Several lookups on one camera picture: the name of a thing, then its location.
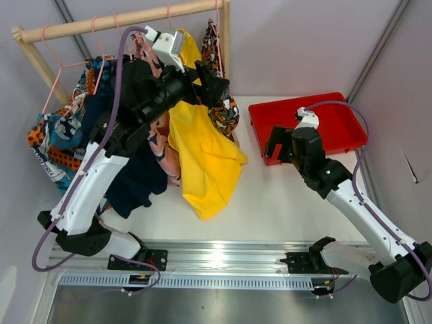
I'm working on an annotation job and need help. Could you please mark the orange black camouflage shorts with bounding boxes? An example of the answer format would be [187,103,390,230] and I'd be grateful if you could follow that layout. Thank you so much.
[201,19,240,140]

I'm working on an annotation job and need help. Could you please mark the yellow shorts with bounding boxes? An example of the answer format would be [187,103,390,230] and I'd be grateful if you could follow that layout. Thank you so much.
[167,30,249,222]

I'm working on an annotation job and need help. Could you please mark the pink hanger of camouflage shorts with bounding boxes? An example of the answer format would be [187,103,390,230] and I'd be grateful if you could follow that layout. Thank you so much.
[215,0,224,78]

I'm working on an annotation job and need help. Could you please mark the pink hanger of yellow shorts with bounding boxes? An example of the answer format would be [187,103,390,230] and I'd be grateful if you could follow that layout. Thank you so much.
[167,4,177,30]

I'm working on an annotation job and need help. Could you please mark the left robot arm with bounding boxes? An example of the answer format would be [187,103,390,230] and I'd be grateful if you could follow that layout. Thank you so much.
[38,60,230,270]

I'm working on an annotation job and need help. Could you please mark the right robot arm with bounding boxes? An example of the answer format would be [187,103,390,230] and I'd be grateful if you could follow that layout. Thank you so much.
[265,126,431,303]

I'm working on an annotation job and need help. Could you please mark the pink patterned shorts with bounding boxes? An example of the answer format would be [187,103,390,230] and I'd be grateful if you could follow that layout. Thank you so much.
[128,32,181,187]

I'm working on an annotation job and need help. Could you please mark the navy blue shorts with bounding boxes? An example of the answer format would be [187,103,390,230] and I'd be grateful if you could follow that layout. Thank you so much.
[80,53,169,219]

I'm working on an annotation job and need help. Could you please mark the pink hanger far left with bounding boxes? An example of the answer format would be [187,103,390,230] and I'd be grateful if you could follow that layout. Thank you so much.
[40,24,89,114]

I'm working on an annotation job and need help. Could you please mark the blue orange patterned shorts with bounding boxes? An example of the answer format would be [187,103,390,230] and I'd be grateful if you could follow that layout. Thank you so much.
[27,55,116,193]

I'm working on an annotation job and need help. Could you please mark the red plastic bin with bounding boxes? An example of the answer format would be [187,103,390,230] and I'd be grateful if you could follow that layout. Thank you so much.
[248,92,368,166]

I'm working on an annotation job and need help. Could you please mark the wooden clothes rack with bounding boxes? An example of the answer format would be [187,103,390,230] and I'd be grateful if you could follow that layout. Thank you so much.
[11,1,231,105]

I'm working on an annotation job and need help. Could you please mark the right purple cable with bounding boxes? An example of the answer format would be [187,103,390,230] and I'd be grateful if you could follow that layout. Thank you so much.
[303,100,432,301]

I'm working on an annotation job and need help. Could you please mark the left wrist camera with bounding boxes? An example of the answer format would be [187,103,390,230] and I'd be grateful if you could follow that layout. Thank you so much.
[144,26,185,73]

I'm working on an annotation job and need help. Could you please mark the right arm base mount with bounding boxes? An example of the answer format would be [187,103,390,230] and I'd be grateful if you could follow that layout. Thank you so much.
[279,252,333,274]

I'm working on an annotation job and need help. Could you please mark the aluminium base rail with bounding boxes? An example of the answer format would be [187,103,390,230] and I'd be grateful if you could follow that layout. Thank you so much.
[55,241,353,291]

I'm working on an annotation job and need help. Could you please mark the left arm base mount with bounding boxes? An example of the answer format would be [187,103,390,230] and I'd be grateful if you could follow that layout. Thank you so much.
[107,249,168,271]

